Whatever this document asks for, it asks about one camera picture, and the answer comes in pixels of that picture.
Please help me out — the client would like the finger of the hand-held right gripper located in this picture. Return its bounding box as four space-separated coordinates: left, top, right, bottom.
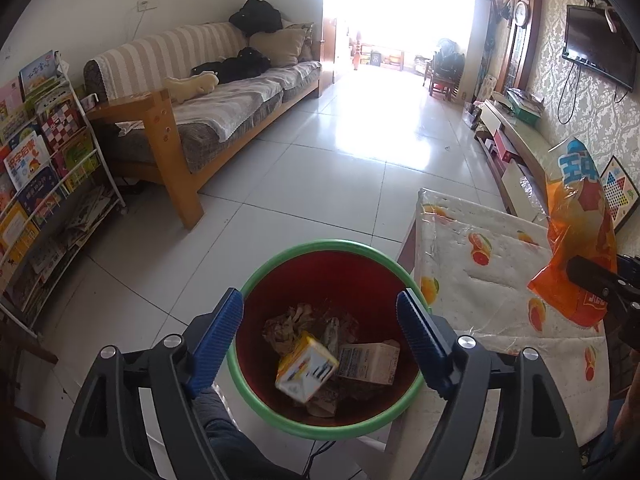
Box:
566 255 626 302

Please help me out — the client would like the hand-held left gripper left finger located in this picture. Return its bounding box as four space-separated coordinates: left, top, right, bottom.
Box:
56 287 245 480

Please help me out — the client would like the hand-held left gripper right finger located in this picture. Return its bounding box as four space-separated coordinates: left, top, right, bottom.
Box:
396 289 583 480

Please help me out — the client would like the orange snack bag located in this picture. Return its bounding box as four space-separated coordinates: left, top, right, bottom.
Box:
529 136 618 333

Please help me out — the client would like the yellow drink carton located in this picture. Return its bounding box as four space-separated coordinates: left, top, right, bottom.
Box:
274 331 341 405

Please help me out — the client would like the red bin with green rim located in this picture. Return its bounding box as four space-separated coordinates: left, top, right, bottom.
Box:
226 240 435 442

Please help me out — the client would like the person's right hand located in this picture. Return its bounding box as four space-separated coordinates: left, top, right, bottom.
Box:
614 385 640 443

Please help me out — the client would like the beige carton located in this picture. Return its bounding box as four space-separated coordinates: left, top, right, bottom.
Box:
336 340 402 387

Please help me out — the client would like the crumpled newspaper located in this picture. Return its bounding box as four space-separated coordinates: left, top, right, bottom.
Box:
262 302 321 356

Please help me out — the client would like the star checkers game board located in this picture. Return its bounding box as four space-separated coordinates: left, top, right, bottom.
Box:
599 155 640 233

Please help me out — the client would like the person's leg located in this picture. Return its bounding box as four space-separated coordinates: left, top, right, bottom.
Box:
192 387 301 480

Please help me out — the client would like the fruit print tablecloth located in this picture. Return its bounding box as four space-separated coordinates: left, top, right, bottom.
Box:
385 187 612 480

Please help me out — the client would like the long low television cabinet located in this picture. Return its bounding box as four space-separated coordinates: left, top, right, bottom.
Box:
462 87 566 221

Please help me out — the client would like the stack of boxes on cabinet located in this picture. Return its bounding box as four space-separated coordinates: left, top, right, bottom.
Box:
505 87 546 126

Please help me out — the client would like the wooden sofa with striped cover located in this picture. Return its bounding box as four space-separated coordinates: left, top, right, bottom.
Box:
82 20 323 231

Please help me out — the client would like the wooden chair with dark bag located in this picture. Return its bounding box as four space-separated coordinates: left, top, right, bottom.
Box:
424 37 468 103

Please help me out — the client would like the white standing air conditioner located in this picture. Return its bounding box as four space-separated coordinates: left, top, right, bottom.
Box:
465 0 493 106

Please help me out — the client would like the cream plush toy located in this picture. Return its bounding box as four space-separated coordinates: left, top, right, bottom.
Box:
164 72 220 106

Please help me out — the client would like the tall wooden floor clock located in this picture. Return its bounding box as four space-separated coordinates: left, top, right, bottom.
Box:
502 0 543 92

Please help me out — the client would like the black clothing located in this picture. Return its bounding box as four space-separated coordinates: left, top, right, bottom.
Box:
190 47 272 85

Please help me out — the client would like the wooden door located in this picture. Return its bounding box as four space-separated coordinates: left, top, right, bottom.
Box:
320 15 341 93

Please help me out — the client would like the beige pillow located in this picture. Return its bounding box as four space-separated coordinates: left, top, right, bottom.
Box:
249 27 308 68

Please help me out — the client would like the brown patterned pillow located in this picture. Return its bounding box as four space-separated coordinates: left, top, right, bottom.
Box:
282 20 317 63

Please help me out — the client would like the black bag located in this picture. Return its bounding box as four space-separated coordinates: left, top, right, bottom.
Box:
229 0 283 37

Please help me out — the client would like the white wire book rack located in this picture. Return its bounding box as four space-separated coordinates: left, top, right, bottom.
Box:
0 50 127 338

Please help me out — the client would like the black television cable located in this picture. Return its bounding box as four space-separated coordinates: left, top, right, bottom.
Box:
556 62 583 125

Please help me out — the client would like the black wall television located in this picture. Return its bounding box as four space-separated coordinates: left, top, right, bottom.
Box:
561 4 636 93

